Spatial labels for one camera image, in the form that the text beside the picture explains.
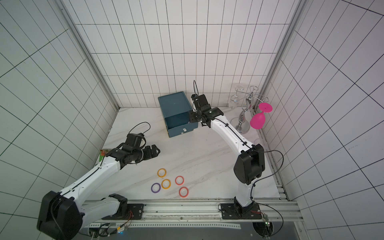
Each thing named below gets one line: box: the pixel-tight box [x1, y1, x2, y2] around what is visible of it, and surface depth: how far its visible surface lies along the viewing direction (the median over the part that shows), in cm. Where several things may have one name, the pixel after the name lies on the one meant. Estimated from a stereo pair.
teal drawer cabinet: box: [157, 91, 199, 138], surface depth 90 cm
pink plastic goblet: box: [250, 102, 273, 130], surface depth 87 cm
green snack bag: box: [99, 149, 106, 162], surface depth 92 cm
